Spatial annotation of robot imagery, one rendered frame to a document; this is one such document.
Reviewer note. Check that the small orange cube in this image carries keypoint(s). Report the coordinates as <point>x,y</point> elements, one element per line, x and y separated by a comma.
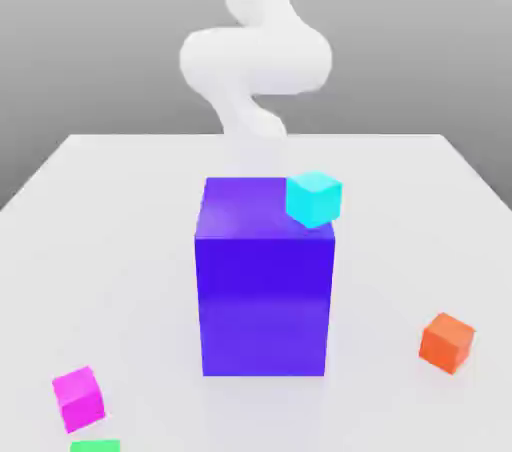
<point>446,344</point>

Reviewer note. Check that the small magenta cube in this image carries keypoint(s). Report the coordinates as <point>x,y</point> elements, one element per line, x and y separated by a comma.
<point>78,400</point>

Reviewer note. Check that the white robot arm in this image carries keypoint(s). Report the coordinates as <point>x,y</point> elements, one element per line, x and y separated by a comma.
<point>256,60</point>

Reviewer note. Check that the large purple box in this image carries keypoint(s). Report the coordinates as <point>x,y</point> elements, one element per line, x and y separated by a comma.
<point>262,300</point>

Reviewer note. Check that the small green cube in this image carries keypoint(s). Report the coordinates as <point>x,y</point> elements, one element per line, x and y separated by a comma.
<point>95,446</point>

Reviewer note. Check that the small cyan cube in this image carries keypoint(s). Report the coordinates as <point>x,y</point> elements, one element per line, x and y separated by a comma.
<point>314,200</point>

